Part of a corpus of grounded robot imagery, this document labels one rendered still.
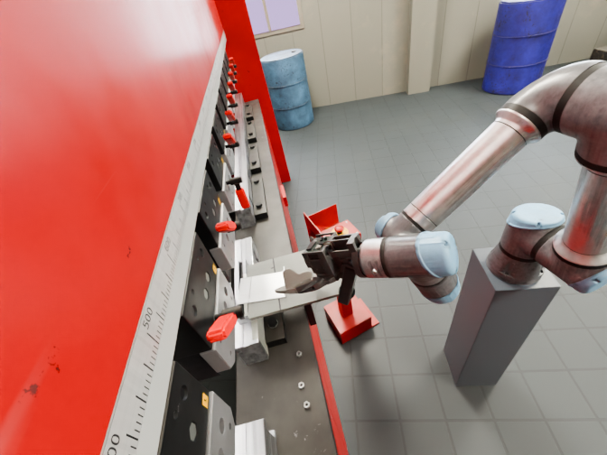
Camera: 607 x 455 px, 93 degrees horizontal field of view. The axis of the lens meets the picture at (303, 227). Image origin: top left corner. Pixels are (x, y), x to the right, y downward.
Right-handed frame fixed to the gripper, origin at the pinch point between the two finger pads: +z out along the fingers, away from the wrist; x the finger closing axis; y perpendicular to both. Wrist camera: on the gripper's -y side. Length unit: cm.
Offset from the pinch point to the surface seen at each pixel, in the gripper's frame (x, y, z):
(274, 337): 7.0, -15.9, 11.1
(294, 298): 1.0, -7.7, 3.0
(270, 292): 1.5, -5.1, 9.5
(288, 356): 8.6, -20.7, 7.7
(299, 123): -317, 12, 181
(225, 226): 13.5, 20.7, -5.7
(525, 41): -411, -15, -74
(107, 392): 39.8, 21.6, -21.2
